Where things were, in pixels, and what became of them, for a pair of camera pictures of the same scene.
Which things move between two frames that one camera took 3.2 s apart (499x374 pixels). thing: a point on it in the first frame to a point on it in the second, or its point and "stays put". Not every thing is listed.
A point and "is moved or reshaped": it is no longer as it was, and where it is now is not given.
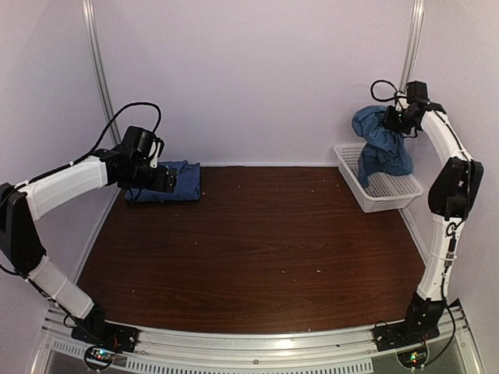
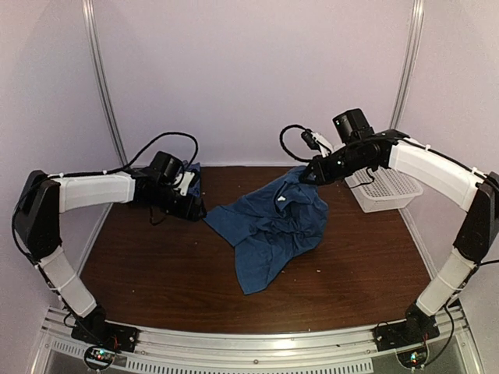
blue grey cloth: x=384 y=152 is moved or reshaped
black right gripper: x=388 y=122 to x=323 y=177
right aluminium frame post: x=412 y=41 stays put
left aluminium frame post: x=88 y=12 stays put
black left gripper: x=158 y=185 to x=190 y=211
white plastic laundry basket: x=385 y=192 stays put
